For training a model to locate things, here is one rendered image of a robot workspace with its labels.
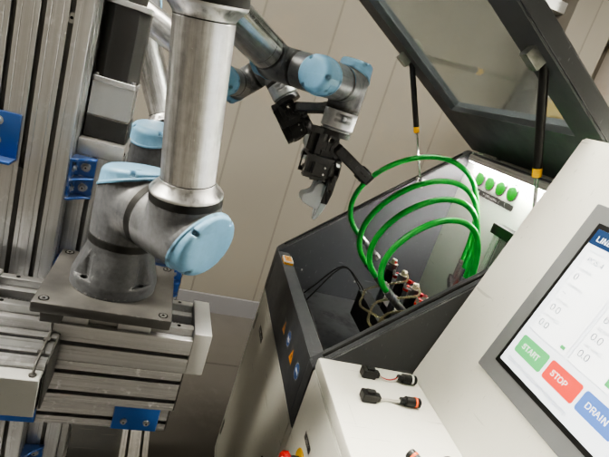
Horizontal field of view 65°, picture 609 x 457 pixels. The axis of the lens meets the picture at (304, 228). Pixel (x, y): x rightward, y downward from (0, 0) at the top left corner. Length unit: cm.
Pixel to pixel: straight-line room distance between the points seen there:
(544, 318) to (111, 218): 74
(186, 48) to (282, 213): 228
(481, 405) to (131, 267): 66
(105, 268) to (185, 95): 35
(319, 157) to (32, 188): 58
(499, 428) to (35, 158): 96
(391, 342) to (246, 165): 192
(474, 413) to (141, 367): 61
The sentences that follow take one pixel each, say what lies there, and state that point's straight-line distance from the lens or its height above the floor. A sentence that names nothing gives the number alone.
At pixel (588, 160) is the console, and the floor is 151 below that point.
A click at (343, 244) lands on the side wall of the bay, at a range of 164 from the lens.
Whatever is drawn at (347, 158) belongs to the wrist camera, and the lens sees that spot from 108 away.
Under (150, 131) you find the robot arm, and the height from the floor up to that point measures 125.
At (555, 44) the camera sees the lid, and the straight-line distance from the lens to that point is 98.
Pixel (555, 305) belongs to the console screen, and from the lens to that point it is 90.
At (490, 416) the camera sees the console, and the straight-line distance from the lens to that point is 92.
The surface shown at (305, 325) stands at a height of 95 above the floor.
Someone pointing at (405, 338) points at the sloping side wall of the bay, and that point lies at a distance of 105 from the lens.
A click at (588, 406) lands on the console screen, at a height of 119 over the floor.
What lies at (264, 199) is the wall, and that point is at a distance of 286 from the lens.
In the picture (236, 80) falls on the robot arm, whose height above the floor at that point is 145.
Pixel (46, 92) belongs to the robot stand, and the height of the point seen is 133.
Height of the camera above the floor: 148
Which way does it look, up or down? 16 degrees down
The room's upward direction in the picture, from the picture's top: 18 degrees clockwise
